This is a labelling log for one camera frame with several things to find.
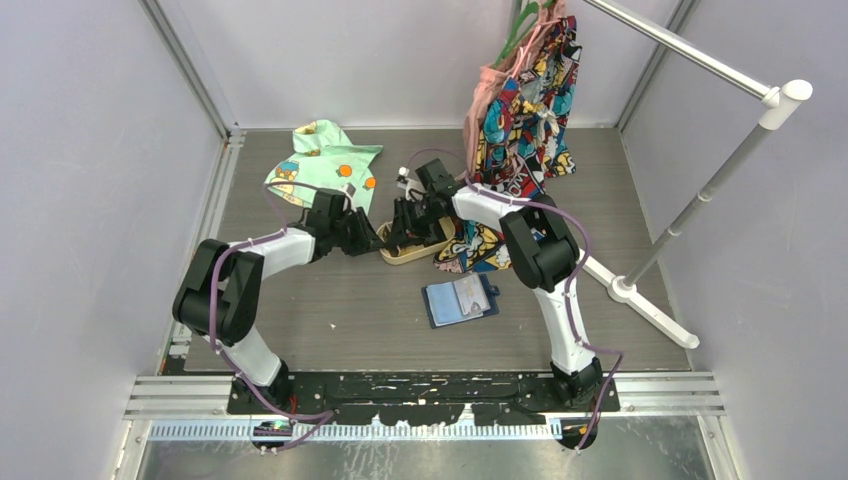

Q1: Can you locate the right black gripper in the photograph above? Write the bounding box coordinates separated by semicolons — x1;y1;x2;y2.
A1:
386;195;441;252

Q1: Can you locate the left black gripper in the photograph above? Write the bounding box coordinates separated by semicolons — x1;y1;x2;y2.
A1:
331;207;385;256

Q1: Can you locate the beige oval tray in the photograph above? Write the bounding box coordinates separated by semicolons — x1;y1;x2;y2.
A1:
379;217;456;266

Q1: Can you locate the white credit card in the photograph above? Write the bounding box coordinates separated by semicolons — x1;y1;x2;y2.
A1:
454;275;490;317

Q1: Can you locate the navy blue card holder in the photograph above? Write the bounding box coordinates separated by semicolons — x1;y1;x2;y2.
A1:
421;273;501;329

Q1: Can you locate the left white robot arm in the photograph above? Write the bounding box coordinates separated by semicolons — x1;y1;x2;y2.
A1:
172;189;384;413

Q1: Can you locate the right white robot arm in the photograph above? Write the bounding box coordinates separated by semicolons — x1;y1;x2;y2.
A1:
384;159;611;411

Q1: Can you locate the green cartoon child shirt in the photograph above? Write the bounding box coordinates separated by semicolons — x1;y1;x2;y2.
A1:
266;119;383;212

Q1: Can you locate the colourful comic print garment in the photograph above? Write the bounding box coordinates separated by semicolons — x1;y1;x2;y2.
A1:
433;15;584;274

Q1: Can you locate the green clothes hanger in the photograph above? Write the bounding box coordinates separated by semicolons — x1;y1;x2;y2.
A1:
493;0;556;65

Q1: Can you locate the pink hanging garment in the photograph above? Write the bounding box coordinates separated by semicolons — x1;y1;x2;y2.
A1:
463;1;566;174

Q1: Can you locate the white clothes rack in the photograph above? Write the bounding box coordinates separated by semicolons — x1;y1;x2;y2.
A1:
593;1;796;350

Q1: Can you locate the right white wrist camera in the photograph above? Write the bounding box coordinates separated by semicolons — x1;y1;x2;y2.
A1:
396;166;425;200

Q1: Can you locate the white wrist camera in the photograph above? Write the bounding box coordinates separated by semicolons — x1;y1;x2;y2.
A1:
396;166;425;200
338;183;356;202

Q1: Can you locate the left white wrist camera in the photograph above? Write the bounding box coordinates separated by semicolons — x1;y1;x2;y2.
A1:
338;183;356;202

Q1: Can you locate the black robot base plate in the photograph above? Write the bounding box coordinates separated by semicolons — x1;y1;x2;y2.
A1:
227;372;620;427

